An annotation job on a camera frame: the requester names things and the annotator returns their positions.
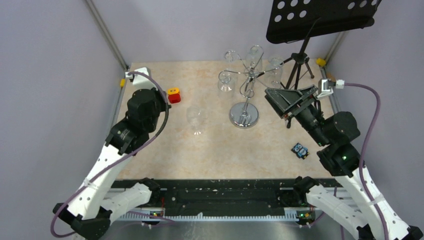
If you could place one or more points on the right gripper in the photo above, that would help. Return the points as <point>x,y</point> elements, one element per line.
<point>292,101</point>

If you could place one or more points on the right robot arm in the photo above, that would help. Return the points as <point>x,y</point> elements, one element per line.
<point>374,218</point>

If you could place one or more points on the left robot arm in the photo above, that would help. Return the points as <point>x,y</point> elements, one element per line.
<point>87,212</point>

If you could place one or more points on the chrome wine glass rack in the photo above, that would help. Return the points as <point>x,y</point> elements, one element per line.
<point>245,114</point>

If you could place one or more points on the yellow corner clip right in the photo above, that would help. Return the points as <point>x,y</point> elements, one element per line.
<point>321,62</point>

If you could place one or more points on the yellow corner clip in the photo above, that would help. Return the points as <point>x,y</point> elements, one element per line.
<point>321,62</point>
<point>122,82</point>

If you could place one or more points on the black music stand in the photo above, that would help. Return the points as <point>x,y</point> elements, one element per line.
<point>300,20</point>

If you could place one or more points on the red and yellow block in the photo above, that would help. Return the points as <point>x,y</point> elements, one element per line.
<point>174,95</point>

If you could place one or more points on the yellow corner clip left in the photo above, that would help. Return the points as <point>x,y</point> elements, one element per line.
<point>122,82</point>

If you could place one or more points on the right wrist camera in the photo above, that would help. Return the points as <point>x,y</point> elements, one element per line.
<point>326,87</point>

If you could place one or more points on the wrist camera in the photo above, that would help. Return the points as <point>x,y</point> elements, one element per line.
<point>326,87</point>
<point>139,81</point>

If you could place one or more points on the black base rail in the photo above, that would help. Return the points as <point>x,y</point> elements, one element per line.
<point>229,198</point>

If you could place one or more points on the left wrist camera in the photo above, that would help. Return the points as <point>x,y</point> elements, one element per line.
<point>139,81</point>

